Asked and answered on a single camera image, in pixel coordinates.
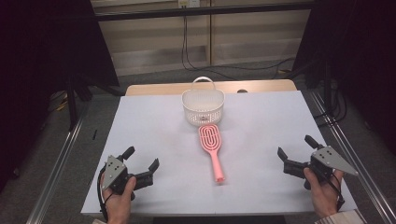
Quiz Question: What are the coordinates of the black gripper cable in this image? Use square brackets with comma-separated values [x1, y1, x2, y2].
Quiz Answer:
[323, 172, 346, 213]
[97, 167, 109, 222]

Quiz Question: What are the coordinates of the white slotted plastic basket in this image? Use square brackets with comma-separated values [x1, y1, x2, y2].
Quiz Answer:
[181, 76, 226, 127]

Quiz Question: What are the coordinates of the pink vented hairbrush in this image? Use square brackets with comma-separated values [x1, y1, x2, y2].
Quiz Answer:
[198, 123, 226, 185]

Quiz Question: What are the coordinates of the striped sleeve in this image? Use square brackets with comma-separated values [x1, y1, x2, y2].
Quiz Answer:
[314, 209, 368, 224]

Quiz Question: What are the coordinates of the white wall socket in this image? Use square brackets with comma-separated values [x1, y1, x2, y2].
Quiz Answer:
[177, 0, 201, 8]

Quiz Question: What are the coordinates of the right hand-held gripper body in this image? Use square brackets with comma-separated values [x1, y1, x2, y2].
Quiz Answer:
[283, 145, 359, 190]

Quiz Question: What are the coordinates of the aluminium floor rail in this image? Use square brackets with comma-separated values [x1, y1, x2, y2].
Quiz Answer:
[309, 90, 396, 224]
[26, 118, 85, 224]

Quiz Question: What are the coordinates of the black metal stand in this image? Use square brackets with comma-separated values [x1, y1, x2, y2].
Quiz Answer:
[65, 74, 94, 132]

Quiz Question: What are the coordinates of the light wooden table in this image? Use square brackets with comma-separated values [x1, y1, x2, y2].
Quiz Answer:
[125, 78, 298, 96]

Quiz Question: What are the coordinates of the white table sheet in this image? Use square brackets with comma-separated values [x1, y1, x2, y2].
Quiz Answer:
[80, 91, 359, 217]

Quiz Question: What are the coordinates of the black power cable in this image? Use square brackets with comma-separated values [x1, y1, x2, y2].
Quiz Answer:
[184, 15, 297, 77]
[181, 15, 233, 80]

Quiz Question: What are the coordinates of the bundle of floor cables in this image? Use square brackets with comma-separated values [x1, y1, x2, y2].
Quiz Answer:
[314, 80, 348, 125]

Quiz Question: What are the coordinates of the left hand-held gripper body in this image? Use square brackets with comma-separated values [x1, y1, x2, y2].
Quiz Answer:
[98, 154, 154, 202]

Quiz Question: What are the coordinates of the person's left hand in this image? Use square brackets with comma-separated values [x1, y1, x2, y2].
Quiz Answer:
[103, 175, 137, 224]

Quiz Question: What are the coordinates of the black curtain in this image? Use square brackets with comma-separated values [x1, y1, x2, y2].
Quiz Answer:
[0, 0, 120, 194]
[292, 0, 396, 157]

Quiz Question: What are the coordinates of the person's right hand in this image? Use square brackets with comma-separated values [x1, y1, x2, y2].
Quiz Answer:
[303, 167, 344, 218]

